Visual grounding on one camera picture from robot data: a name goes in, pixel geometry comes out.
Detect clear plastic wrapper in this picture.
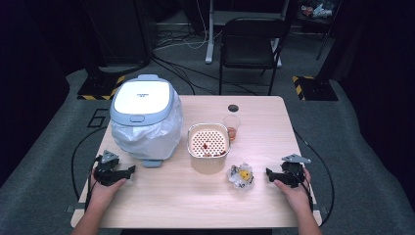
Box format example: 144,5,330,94
226,162,255,190

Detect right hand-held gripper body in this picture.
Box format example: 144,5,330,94
279,154,312,189

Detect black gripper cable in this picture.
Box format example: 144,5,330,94
293,128,336,227
70,126,109,212

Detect dark cabinet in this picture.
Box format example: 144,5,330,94
80,0,155,71

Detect black folding chair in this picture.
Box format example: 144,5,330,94
218,17,289,97

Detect person's right hand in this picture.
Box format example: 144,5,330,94
273,167,313,213

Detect white desk frame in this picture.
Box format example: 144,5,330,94
204,0,292,69

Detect cluttered items on shelf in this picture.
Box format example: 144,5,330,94
299,1,335,20

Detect clear plastic cup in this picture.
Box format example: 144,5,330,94
222,114,242,142

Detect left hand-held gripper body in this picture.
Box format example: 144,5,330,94
93,150,130,187

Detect white plastic trash bag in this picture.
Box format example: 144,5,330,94
111,93,184,162

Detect white floor cable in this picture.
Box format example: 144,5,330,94
153,0,209,52

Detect black striped stand base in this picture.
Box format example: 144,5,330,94
76,73,127,101
292,74,340,102

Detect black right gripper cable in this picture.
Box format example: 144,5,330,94
293,128,336,227

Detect black floor cable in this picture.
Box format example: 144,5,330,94
150,54,259,97

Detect beige strainer bowl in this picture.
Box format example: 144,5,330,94
186,122,232,174

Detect red food scraps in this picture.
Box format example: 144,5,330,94
200,142,228,158

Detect white and blue trash can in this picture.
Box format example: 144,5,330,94
109,73,176,169

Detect person's left hand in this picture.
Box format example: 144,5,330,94
85,167,127,210

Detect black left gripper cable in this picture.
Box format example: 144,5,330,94
70,126,109,212

